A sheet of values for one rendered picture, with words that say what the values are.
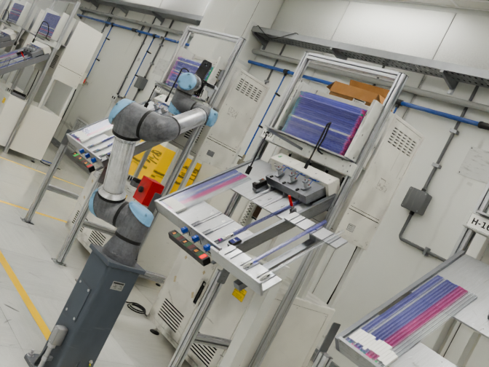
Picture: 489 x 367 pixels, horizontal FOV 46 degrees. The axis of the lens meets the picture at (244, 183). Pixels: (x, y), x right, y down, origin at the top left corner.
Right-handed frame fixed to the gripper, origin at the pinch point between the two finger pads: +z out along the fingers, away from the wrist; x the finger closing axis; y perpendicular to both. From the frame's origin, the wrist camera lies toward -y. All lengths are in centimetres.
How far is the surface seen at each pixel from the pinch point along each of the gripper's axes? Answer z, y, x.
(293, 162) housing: 40, 20, 56
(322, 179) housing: 19, 19, 74
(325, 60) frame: 63, -40, 46
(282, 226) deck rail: -3, 46, 65
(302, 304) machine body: 21, 84, 94
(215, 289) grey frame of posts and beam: -28, 82, 50
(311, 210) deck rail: 8, 35, 75
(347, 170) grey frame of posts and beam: 16, 9, 82
